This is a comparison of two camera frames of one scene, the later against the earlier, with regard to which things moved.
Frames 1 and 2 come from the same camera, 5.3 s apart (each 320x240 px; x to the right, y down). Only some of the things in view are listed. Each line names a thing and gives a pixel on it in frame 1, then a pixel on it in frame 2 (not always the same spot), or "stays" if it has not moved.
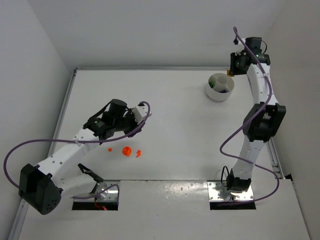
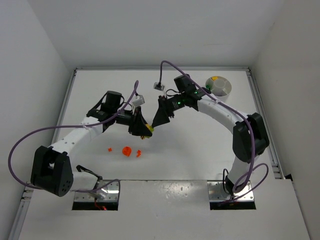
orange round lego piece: (126, 151) stays
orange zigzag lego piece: (138, 153) stays
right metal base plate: (217, 192) stays
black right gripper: (235, 64) -> (164, 107)
